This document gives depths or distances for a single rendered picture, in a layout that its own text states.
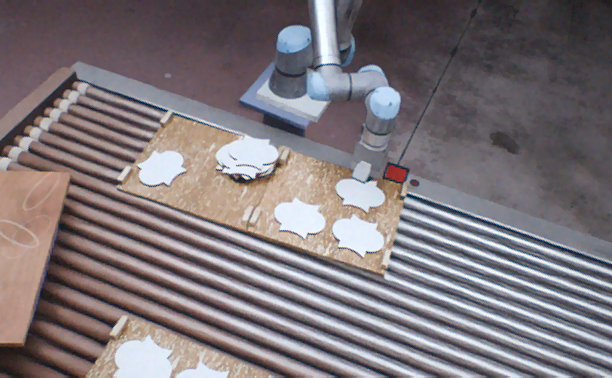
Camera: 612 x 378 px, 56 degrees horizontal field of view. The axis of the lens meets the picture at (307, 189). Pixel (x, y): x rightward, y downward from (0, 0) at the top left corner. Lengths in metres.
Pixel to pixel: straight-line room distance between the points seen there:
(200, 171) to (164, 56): 2.06
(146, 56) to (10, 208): 2.28
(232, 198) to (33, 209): 0.54
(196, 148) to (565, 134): 2.58
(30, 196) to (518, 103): 3.05
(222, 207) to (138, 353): 0.49
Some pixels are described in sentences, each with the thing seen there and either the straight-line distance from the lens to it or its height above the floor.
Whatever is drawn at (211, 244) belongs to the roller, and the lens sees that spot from 1.65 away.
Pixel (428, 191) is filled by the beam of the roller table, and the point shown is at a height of 0.92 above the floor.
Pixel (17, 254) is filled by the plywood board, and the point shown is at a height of 1.04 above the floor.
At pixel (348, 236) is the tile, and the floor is 0.95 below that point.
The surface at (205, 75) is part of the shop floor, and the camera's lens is 3.63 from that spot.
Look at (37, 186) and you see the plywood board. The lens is 1.69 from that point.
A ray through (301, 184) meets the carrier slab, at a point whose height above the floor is 0.94.
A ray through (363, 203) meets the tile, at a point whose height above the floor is 0.95.
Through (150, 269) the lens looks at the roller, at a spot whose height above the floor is 0.92.
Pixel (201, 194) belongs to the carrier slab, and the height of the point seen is 0.94.
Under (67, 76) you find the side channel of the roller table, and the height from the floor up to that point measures 0.95.
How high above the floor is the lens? 2.27
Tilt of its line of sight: 49 degrees down
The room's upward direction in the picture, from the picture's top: 9 degrees clockwise
